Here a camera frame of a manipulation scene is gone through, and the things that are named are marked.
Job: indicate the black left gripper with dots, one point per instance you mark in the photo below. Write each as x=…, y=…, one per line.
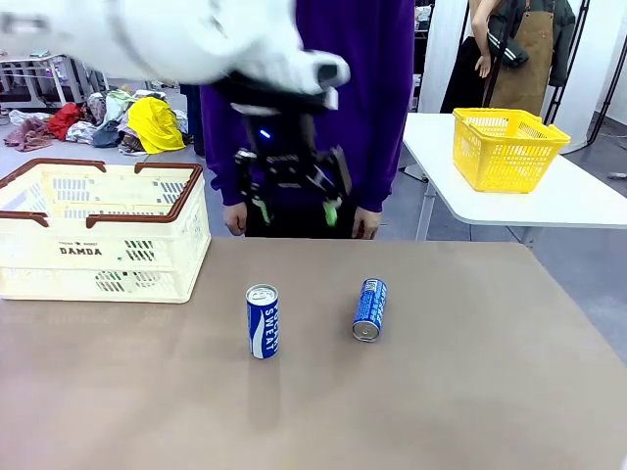
x=284, y=142

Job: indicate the blue Pocari Sweat can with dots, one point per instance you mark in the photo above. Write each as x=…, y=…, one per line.
x=262, y=323

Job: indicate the blue can with white print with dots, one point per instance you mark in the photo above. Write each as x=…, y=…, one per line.
x=370, y=308

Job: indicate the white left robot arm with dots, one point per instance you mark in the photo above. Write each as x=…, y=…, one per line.
x=171, y=34

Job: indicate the person's right forearm purple sleeve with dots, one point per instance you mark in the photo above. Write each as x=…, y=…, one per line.
x=218, y=147

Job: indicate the person's left forearm purple sleeve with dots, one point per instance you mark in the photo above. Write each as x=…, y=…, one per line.
x=382, y=161

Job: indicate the yellow plastic shopping basket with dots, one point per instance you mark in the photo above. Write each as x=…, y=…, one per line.
x=509, y=166

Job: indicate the person's right hand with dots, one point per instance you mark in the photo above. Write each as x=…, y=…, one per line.
x=235, y=220

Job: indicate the person's left hand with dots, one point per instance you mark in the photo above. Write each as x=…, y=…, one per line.
x=367, y=225

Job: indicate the person in purple sweater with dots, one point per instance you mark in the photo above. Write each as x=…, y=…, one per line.
x=372, y=98

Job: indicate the dark blue trousers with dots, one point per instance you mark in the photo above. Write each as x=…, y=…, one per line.
x=192, y=117

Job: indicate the yellow cloth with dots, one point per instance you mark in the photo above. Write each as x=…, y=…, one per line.
x=154, y=125

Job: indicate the dark storage shelf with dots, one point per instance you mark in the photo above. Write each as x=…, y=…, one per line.
x=423, y=49

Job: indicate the dark grey cloth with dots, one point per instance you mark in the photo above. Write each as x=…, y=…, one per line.
x=105, y=134

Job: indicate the white and green cloth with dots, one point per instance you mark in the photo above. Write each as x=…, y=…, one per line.
x=117, y=100

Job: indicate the black hanging garment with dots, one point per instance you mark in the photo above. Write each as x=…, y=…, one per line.
x=463, y=73

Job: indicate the red cloth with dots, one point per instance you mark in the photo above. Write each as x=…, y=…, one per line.
x=66, y=117

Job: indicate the white side table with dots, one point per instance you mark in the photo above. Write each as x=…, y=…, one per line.
x=563, y=196

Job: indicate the pinkish brown cloth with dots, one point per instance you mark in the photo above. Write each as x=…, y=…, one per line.
x=29, y=134

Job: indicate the mannequin with brown apron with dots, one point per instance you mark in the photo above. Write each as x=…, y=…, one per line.
x=534, y=49

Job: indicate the grey metal desk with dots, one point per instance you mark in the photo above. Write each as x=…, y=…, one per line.
x=34, y=78

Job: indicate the black metal stand pole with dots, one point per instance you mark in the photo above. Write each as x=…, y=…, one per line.
x=570, y=54
x=607, y=78

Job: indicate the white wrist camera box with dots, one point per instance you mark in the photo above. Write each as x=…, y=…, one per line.
x=331, y=98

